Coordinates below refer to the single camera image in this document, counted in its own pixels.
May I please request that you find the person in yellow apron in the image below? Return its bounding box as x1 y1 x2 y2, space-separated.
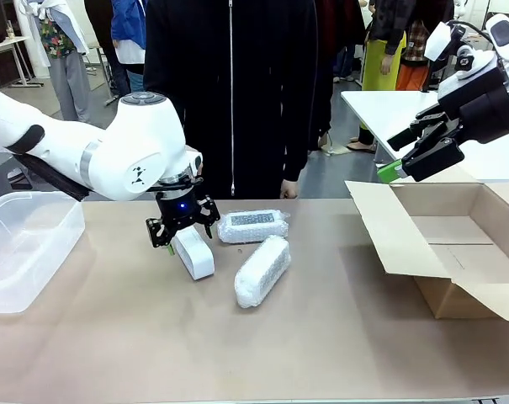
357 0 406 155

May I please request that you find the white background table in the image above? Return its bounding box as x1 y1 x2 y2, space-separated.
340 89 509 182

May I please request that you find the person in black hoodie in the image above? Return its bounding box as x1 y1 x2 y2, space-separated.
142 0 335 201

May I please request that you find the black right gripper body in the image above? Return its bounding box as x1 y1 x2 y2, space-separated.
437 69 509 146

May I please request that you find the small background side table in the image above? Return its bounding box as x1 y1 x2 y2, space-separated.
87 40 120 106

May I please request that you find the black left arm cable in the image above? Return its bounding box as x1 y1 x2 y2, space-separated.
13 153 91 202

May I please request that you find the white unwrapped clock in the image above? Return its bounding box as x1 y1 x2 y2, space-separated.
170 226 216 281

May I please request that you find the clear plastic bin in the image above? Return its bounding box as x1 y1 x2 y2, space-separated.
0 191 86 315

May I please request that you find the white background desk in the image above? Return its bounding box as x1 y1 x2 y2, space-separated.
0 35 45 89

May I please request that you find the open cardboard box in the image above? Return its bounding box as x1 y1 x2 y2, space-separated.
344 179 509 324

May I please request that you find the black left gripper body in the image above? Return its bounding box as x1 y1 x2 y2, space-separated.
155 184 203 232

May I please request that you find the bubble-wrapped clock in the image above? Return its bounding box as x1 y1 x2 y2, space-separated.
234 234 290 311
216 209 290 244

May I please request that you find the person in orange trousers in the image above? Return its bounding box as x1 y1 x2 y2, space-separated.
395 19 432 92

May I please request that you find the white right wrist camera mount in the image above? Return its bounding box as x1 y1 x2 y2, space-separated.
425 20 501 100

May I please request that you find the person in blue jacket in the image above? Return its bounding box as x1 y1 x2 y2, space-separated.
110 0 148 96

